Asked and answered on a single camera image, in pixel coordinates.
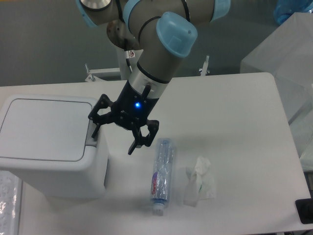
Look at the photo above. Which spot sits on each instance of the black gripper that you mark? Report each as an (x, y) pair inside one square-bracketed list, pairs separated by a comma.
[(134, 107)]

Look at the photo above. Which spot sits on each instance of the white push-lid trash can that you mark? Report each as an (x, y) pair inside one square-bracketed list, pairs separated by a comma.
[(49, 142)]

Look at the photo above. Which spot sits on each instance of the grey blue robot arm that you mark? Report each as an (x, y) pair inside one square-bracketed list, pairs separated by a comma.
[(166, 32)]

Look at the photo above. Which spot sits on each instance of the crushed clear plastic bottle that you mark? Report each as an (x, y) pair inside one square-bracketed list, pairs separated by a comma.
[(162, 175)]

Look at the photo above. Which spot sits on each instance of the crumpled white tissue paper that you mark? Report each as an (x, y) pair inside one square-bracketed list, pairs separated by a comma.
[(201, 183)]

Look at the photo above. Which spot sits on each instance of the clear plastic sheet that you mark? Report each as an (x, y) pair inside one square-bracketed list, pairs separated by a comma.
[(10, 203)]

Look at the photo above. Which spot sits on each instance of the black device at edge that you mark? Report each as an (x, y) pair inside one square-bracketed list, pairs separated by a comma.
[(305, 210)]

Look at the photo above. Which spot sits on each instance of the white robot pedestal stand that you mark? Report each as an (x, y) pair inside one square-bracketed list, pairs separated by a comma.
[(127, 60)]

